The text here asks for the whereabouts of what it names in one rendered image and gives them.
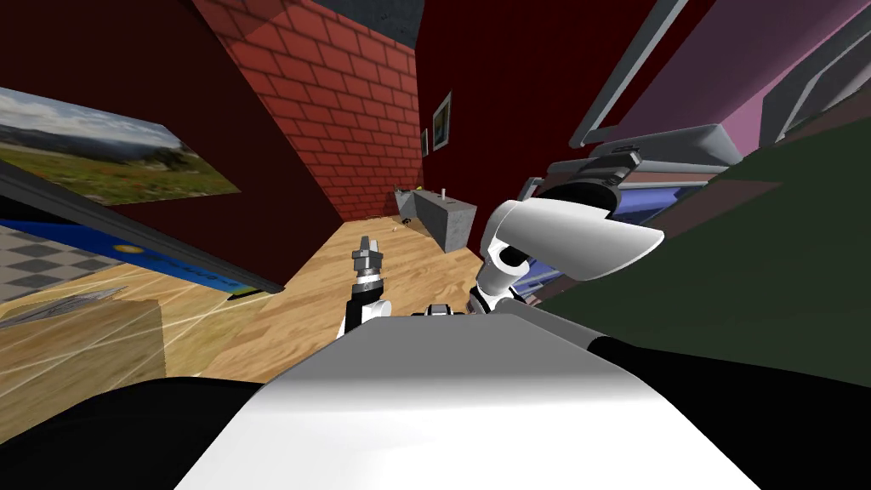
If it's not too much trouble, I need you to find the light wooden furniture block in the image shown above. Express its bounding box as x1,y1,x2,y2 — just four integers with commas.
0,286,168,445

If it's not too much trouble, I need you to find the purple cupboard door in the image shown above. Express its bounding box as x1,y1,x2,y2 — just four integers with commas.
598,0,871,147

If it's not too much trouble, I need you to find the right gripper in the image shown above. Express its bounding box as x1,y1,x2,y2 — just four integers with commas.
544,150,645,205

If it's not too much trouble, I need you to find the grey cabinet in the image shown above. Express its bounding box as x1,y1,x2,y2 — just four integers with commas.
394,186,478,254

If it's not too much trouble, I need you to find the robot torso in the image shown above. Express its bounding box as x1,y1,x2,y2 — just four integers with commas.
173,303,763,490

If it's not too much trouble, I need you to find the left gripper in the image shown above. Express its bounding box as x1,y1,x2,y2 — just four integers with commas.
350,235,384,273

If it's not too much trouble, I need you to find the landscape picture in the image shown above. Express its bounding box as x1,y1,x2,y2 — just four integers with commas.
0,86,243,208

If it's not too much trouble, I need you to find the grey bar handle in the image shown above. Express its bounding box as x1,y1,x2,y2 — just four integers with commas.
568,0,683,151

